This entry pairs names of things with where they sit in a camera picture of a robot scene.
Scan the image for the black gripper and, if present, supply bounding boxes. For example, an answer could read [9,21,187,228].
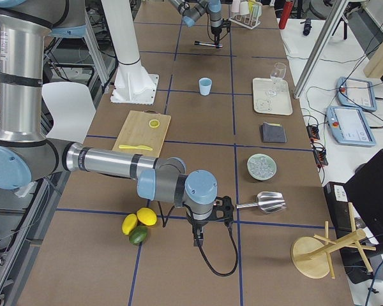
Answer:
[210,27,222,45]
[185,205,215,247]

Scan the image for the steel muddler black tip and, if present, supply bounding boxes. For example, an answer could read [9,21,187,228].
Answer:
[194,41,223,48]

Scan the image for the light blue cup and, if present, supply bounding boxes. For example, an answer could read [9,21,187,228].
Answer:
[199,77,212,96]

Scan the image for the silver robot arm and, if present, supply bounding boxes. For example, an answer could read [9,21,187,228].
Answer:
[169,0,227,48]
[0,1,217,246]

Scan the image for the pink cup in rack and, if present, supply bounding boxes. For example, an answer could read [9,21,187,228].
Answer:
[231,0,241,14]

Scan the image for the white cup in rack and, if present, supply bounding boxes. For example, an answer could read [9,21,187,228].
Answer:
[239,1,250,15]

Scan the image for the yellow cup in rack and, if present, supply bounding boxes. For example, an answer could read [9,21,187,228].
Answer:
[248,1,255,12]

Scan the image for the green cup in rack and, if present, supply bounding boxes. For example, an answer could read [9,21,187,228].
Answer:
[252,3,262,20]

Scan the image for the yellow lemon upper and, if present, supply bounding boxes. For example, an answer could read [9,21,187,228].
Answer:
[136,207,158,226]

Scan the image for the yellow lemon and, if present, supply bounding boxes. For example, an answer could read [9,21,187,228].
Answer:
[136,207,158,226]
[121,214,138,235]

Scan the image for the yellow lemon left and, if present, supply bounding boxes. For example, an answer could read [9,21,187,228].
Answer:
[121,214,138,235]

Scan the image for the lemon slice on board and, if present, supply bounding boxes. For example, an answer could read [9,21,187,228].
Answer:
[148,119,160,128]

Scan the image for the wooden cup tree stand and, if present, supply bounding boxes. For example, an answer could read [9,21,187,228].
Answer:
[290,202,376,279]

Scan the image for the clear wine glass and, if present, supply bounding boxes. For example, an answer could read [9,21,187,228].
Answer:
[266,62,287,97]

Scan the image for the steel ice scoop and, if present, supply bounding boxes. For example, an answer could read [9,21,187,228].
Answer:
[236,191,287,214]

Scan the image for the cream bear tray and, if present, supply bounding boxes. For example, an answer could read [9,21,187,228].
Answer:
[252,78,293,115]

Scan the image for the red bottle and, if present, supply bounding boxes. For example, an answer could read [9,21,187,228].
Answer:
[278,0,294,29]

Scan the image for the green bowl of ice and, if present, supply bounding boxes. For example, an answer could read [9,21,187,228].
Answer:
[247,153,277,181]

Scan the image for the yellow plastic knife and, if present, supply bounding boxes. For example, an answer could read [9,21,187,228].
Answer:
[118,145,153,151]

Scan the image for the grey folded cloth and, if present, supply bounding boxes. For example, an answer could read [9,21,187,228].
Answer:
[260,122,287,143]

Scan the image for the bamboo cutting board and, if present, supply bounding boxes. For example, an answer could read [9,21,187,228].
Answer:
[112,110,171,157]

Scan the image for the far blue teach pendant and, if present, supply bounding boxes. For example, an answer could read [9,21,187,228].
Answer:
[337,76,377,112]

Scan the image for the blue teach pendant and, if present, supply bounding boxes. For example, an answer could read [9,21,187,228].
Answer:
[337,76,377,112]
[326,106,376,147]

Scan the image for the near blue teach pendant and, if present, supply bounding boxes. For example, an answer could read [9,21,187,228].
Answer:
[326,106,376,147]

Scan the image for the white chair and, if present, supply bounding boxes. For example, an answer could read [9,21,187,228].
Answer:
[42,82,96,143]

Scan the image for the black monitor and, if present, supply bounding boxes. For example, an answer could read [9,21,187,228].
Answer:
[323,148,383,284]

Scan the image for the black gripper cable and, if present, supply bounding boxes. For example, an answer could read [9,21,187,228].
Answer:
[159,203,239,276]

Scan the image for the white wire cup rack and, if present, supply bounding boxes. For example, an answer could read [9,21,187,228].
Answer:
[229,12,261,29]

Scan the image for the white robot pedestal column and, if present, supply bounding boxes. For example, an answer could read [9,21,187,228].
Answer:
[101,0,159,105]

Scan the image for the aluminium frame post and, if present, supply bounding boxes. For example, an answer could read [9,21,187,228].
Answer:
[293,0,349,99]

